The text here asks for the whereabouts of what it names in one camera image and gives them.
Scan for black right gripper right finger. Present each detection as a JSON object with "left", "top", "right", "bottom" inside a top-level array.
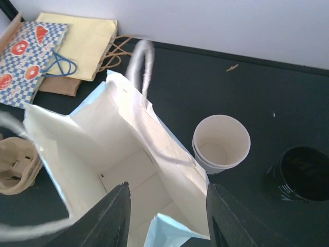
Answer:
[{"left": 206, "top": 184, "right": 290, "bottom": 246}]

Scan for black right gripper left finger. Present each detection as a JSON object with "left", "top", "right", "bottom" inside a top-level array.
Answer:
[{"left": 46, "top": 182, "right": 131, "bottom": 247}]

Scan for light blue paper bag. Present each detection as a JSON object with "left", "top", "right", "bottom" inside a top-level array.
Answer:
[{"left": 0, "top": 38, "right": 211, "bottom": 247}]

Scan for black paper cup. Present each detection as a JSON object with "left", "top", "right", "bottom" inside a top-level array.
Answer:
[{"left": 265, "top": 146, "right": 328, "bottom": 203}]

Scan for brown kraft paper bag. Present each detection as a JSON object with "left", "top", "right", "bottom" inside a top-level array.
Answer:
[{"left": 39, "top": 77, "right": 82, "bottom": 97}]

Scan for tan kraft paper bag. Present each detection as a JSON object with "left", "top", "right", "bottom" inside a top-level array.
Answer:
[{"left": 36, "top": 12, "right": 132, "bottom": 81}]

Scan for blue checkered paper bag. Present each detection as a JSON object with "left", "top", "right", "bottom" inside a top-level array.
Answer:
[{"left": 1, "top": 21, "right": 78, "bottom": 109}]

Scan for white orange-edged paper bag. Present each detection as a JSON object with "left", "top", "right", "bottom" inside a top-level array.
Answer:
[{"left": 1, "top": 12, "right": 23, "bottom": 53}]

